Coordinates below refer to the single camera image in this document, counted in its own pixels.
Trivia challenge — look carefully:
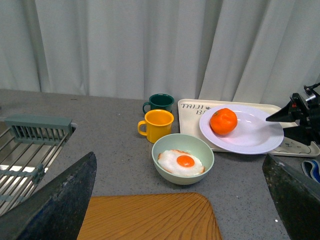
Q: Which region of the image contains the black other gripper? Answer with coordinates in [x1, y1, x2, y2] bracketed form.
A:
[265, 83, 320, 145]

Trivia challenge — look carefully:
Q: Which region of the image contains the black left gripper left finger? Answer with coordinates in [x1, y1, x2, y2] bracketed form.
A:
[0, 152, 97, 240]

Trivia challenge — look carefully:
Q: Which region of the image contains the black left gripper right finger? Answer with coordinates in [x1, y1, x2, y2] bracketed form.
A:
[262, 154, 320, 240]

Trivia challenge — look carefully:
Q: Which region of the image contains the white ribbed plate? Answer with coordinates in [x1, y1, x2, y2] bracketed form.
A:
[199, 104, 284, 155]

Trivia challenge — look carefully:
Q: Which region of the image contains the orange mandarin fruit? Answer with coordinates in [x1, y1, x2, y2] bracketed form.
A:
[209, 108, 238, 135]

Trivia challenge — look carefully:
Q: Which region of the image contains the grey and blue cloth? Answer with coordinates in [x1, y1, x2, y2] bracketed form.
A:
[301, 159, 320, 183]

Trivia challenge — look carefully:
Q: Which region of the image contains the green sink drying rack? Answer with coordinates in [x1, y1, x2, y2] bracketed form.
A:
[0, 114, 76, 214]

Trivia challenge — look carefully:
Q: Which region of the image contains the grey curtain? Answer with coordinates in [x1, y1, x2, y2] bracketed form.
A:
[0, 0, 320, 107]

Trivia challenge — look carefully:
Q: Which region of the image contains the light green bowl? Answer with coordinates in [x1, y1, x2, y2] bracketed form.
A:
[151, 133, 215, 185]

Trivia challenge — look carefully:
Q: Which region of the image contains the wooden cutting board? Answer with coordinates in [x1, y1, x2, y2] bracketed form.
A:
[77, 192, 223, 240]

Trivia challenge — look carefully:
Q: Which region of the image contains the fake fried egg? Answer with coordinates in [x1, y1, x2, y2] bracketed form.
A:
[157, 149, 205, 177]

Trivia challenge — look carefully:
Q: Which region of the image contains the dark green enamel mug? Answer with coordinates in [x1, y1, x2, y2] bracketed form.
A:
[142, 93, 175, 114]

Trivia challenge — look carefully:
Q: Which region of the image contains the yellow enamel mug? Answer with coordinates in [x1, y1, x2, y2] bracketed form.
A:
[137, 109, 175, 144]

